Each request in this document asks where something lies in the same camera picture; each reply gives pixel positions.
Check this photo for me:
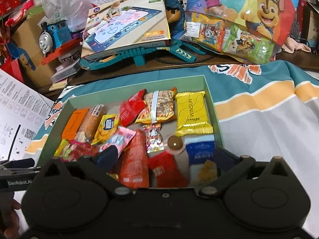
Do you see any drawing mat toy box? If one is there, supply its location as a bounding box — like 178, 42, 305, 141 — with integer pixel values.
81, 0, 171, 55

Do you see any red printed snack packet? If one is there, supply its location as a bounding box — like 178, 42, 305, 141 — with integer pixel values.
119, 89, 146, 127

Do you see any orange snack packet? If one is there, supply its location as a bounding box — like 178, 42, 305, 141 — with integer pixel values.
61, 108, 90, 141

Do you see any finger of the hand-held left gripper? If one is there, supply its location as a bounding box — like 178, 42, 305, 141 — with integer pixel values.
4, 158, 34, 168
0, 166, 41, 174

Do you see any teal toy bridge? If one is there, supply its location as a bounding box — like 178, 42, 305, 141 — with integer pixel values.
79, 40, 207, 71

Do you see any person's left hand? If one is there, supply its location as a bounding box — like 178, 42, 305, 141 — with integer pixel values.
0, 199, 22, 233

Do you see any cartoon cat candy packet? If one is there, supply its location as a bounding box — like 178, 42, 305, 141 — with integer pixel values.
143, 124, 166, 154

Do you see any orange-red clear pouch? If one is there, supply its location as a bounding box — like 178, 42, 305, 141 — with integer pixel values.
118, 129, 150, 190

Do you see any red plastic toy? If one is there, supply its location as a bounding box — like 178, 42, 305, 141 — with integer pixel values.
5, 0, 34, 28

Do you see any pink candy packet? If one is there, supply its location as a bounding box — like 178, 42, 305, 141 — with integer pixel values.
98, 126, 136, 160

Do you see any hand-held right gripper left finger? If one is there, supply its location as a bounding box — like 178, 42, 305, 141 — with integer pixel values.
35, 146, 132, 198

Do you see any striped cracker stick packet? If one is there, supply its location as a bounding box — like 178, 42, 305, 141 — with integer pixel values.
135, 87, 178, 125

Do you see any cartoon dog gift bag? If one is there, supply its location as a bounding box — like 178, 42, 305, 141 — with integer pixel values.
186, 0, 303, 46

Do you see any grey small box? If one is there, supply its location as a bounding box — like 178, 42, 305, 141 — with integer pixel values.
50, 51, 83, 84

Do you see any clear plastic bag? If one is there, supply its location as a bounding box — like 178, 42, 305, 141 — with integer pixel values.
40, 0, 94, 31

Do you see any plain red candy packet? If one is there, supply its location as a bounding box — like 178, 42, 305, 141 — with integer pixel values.
147, 152, 189, 188

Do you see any yellow-green candy packet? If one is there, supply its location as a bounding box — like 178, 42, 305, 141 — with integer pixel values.
53, 139, 70, 158

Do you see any long clear biscuit packet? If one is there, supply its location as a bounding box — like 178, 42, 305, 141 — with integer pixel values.
76, 104, 105, 142

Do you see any red patterned candy packet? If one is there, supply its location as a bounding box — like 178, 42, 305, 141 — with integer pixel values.
67, 141, 99, 158

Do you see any white instruction sheet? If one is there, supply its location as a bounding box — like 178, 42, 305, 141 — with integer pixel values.
0, 68, 55, 163

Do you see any dark teal toy figure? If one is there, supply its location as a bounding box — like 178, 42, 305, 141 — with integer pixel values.
164, 0, 187, 41

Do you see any brown jelly cup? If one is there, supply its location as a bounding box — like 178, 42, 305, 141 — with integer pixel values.
163, 135, 186, 155

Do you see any yellow cartoon snack packet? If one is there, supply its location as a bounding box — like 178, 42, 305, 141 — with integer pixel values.
91, 113, 120, 146

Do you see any yellow wafer packet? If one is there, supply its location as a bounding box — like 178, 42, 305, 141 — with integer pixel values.
174, 91, 214, 137

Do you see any pink cloth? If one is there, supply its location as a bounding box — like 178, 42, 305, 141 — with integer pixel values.
282, 36, 312, 54

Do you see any brown cardboard box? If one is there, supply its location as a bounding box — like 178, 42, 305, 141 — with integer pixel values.
11, 17, 63, 89

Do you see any blue white biscuit packet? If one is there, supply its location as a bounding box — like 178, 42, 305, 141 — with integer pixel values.
185, 134, 220, 187

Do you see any red paper gift bag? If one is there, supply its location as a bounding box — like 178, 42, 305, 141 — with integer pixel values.
0, 57, 24, 84

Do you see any blue toy train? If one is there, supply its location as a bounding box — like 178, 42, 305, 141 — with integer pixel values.
38, 21, 83, 56

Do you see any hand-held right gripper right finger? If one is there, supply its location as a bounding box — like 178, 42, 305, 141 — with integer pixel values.
199, 147, 298, 198

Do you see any teal cardboard box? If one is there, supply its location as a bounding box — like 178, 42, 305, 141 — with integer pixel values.
32, 75, 225, 188

